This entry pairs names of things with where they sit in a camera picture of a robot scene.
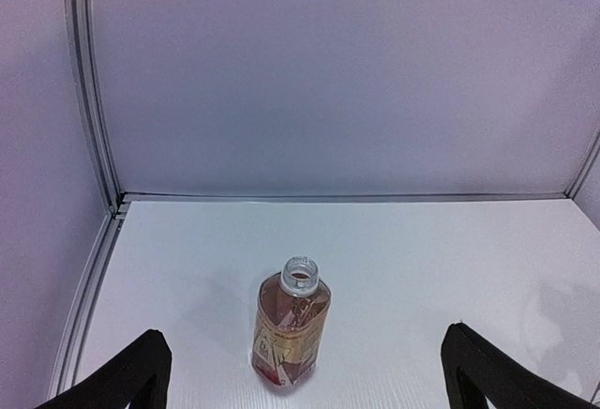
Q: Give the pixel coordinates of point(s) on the aluminium wall post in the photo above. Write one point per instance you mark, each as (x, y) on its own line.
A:
(80, 35)
(573, 189)

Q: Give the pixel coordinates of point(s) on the gold label drink bottle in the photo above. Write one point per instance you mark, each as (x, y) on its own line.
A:
(292, 308)

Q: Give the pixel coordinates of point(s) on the right aluminium wall post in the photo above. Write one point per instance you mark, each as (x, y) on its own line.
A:
(573, 189)

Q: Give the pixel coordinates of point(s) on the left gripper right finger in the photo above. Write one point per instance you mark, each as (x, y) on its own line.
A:
(477, 375)

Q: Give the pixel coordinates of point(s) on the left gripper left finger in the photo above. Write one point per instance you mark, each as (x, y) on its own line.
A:
(137, 377)

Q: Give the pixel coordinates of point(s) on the left aluminium wall post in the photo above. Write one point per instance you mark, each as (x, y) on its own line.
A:
(80, 35)

